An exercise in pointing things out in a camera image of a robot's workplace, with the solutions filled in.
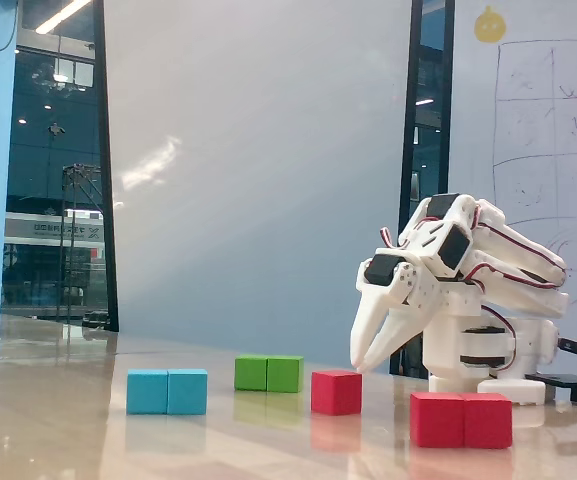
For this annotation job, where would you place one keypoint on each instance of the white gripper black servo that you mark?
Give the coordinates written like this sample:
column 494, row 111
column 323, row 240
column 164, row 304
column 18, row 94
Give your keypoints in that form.
column 420, row 291

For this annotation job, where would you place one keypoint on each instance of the small red cube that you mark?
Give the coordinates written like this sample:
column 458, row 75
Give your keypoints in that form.
column 335, row 395

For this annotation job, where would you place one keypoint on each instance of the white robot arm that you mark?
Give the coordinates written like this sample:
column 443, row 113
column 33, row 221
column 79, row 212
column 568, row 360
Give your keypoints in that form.
column 515, row 245

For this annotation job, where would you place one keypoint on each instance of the long red block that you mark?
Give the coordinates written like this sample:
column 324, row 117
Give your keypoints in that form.
column 460, row 422

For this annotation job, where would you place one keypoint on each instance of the long green block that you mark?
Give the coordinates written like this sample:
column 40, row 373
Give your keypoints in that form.
column 268, row 375

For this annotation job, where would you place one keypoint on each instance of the long blue block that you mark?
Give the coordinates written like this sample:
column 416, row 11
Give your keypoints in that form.
column 167, row 394

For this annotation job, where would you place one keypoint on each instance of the whiteboard with marker drawings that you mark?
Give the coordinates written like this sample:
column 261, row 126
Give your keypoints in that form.
column 543, row 75

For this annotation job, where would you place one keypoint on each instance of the yellow round sticker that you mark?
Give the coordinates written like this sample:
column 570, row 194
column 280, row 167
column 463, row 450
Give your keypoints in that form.
column 490, row 27

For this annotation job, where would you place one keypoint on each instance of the metal scaffold tower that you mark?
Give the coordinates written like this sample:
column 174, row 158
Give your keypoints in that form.
column 82, row 169

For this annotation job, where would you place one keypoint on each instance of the ceiling light strip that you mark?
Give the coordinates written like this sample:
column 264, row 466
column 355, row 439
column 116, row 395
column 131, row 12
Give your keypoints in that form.
column 63, row 16

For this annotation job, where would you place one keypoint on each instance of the wide black window frame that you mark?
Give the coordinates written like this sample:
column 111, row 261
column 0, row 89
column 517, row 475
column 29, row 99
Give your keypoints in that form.
column 412, row 75

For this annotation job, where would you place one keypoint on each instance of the slim black window frame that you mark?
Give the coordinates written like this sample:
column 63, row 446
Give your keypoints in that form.
column 103, row 150

